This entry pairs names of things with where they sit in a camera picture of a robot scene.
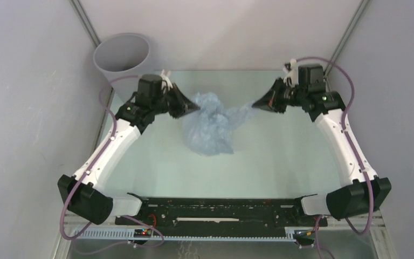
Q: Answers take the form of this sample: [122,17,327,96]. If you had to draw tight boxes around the small electronics board with leds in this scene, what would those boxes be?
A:
[133,228,153,238]

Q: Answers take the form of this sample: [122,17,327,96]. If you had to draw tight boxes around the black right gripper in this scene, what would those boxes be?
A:
[252,77,307,114]

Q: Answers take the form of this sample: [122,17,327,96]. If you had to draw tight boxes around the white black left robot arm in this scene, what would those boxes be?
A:
[57,73,199,225]

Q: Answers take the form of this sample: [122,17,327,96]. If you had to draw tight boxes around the grey plastic trash bin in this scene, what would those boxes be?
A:
[93,33,155,102]

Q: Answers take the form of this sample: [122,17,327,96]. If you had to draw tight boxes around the aluminium frame rail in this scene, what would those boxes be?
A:
[69,0,114,147]
[329,0,373,64]

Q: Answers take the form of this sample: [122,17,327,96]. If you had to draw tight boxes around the blue translucent trash bag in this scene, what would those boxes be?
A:
[182,92,254,156]

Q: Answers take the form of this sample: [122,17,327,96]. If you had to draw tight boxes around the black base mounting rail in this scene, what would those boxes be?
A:
[134,197,316,232]

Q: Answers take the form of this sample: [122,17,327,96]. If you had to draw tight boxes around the aluminium frame rail left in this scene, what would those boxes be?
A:
[69,0,114,147]

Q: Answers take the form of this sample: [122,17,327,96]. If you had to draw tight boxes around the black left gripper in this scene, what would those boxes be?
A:
[151,83,200,119]

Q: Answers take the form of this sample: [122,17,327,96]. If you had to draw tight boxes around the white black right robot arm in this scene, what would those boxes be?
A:
[252,63,392,226]

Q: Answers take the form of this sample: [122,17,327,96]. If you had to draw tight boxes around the aluminium frame rail right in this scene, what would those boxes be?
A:
[329,0,373,64]

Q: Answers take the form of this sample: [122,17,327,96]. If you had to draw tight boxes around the white slotted cable duct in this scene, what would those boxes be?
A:
[79,228,295,242]

